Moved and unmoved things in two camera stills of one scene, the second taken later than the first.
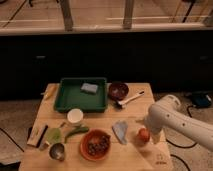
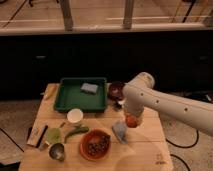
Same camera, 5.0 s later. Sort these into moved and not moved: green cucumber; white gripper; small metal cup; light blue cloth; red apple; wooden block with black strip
Moved: white gripper; red apple
Not moved: small metal cup; wooden block with black strip; green cucumber; light blue cloth
